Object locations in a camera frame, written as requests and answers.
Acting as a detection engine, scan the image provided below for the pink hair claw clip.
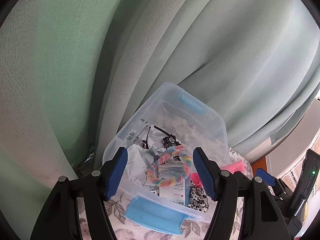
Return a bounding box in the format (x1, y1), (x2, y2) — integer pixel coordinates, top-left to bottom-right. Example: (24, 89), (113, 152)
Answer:
(221, 160), (246, 174)

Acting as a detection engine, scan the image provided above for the light blue carton box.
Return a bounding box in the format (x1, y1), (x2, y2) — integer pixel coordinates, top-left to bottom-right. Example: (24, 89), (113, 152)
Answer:
(158, 164), (190, 206)

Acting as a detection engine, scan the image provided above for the white paper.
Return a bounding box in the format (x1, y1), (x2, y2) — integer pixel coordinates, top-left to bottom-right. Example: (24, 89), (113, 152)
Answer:
(125, 144), (164, 194)

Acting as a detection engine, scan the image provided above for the rainbow braided hair tie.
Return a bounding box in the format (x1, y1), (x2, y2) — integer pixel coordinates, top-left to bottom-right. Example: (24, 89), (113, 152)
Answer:
(146, 146), (193, 188)

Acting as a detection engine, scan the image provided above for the floral grey white blanket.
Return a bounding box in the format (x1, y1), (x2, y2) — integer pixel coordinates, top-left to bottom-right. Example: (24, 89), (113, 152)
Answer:
(78, 148), (253, 239)

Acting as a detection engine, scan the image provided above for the leopard print scrunchie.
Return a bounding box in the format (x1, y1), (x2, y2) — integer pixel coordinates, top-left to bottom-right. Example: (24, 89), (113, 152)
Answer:
(187, 180), (209, 212)

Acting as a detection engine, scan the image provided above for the clear plastic storage bin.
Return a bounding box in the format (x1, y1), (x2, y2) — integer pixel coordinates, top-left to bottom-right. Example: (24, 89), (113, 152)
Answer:
(103, 82), (229, 235)

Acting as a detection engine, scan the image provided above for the pale green curtain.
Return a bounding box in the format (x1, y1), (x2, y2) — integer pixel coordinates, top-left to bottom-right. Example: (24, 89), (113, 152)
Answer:
(0, 0), (320, 176)

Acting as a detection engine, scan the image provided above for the blue bin latch handle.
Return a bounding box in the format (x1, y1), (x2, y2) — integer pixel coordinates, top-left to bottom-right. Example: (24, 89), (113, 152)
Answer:
(125, 197), (189, 235)

